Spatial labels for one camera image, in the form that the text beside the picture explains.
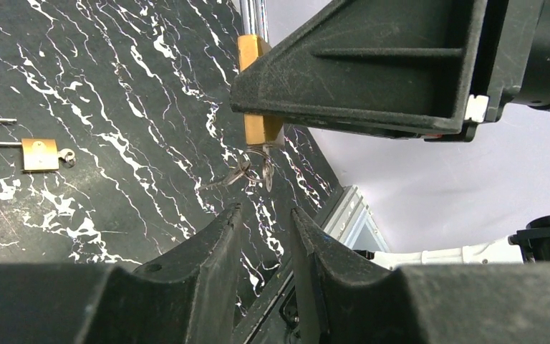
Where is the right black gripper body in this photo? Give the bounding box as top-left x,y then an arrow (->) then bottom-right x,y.
471,1 -> 550,123

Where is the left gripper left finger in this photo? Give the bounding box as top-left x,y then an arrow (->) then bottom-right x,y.
0,204 -> 242,343

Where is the large brass padlock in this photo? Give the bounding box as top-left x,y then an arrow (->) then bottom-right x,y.
236,0 -> 286,148

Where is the small brass padlock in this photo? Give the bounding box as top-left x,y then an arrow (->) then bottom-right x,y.
0,118 -> 60,172

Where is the aluminium frame rail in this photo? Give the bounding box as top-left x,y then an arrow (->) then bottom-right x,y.
323,185 -> 390,252

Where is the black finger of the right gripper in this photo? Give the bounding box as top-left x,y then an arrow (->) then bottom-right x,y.
230,1 -> 487,138

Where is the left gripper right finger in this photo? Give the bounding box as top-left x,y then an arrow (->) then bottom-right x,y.
290,209 -> 550,343

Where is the small silver key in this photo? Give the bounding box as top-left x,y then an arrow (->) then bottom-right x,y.
58,148 -> 76,168

